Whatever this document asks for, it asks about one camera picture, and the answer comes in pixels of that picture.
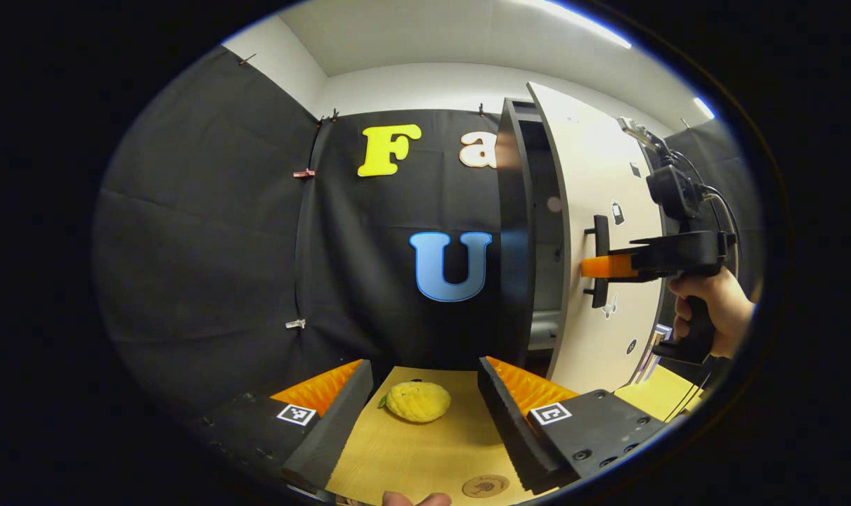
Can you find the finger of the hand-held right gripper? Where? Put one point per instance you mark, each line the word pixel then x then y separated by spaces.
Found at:
pixel 608 267

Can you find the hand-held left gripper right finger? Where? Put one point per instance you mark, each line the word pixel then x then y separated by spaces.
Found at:
pixel 509 429

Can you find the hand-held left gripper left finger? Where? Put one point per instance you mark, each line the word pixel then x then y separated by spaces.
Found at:
pixel 334 429

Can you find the dark grey cabinet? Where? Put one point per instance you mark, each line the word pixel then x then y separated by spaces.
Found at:
pixel 513 246

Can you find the yellow lemon plush toy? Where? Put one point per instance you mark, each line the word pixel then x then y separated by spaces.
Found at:
pixel 417 402

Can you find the silver clip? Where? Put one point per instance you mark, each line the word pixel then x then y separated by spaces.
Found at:
pixel 295 324

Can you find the small ceiling light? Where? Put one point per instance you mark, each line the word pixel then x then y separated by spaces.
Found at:
pixel 704 107

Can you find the black backdrop cloth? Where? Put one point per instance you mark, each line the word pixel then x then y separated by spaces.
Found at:
pixel 221 246

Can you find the red clip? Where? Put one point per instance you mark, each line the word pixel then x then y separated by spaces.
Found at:
pixel 303 173

